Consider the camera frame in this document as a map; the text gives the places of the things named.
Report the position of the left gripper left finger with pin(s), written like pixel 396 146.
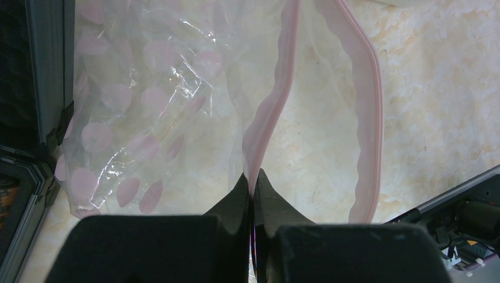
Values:
pixel 212 247

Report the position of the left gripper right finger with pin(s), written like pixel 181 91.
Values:
pixel 288 247

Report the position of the clear pink-dotted zip bag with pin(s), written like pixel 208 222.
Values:
pixel 174 101

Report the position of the black poker chip case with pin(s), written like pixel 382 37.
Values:
pixel 37 72

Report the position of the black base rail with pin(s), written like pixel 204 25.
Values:
pixel 463 222

